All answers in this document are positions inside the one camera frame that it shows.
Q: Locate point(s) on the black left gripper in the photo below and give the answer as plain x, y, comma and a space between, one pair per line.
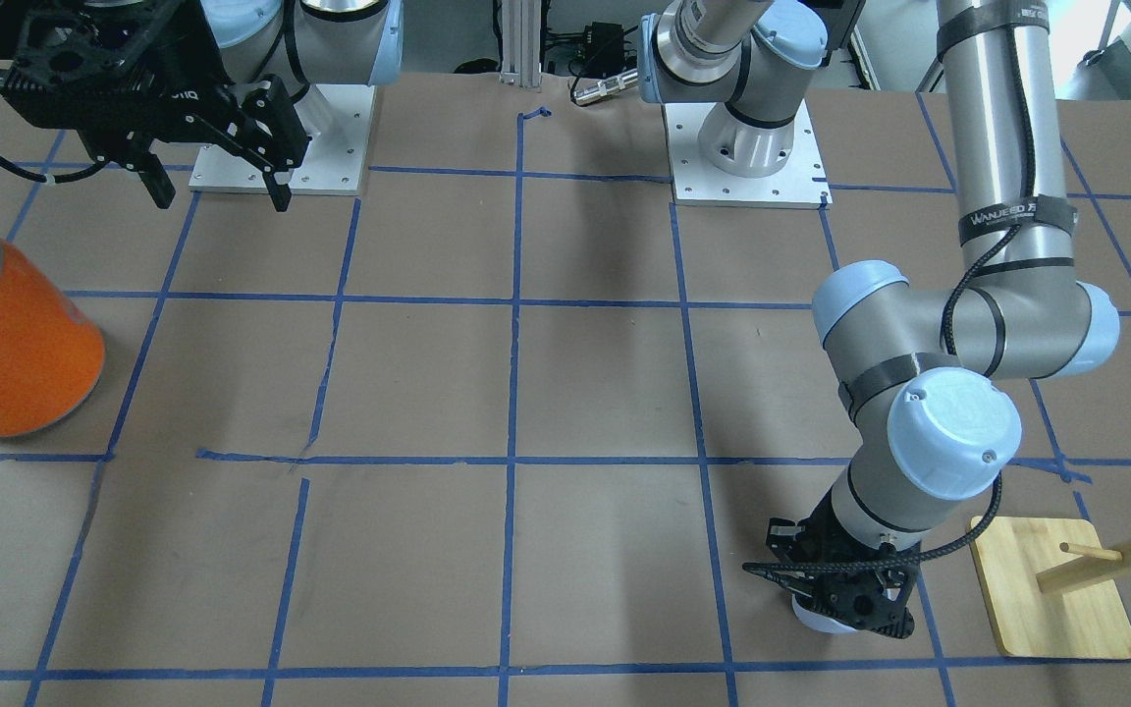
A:
824, 523

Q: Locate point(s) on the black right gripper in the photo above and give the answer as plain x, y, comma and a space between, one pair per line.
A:
176, 90

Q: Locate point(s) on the light blue plastic cup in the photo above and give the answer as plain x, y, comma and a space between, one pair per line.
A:
817, 621

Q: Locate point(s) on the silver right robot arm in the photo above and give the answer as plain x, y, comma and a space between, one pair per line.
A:
303, 42

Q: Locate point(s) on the wooden cup stand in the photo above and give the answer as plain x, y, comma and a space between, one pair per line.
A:
1048, 587

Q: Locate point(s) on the orange can with grey lid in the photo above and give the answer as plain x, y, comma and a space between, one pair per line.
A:
51, 355

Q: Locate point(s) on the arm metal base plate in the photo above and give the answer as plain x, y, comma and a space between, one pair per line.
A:
338, 118
719, 161

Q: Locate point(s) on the aluminium frame post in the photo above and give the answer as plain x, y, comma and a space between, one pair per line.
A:
521, 39

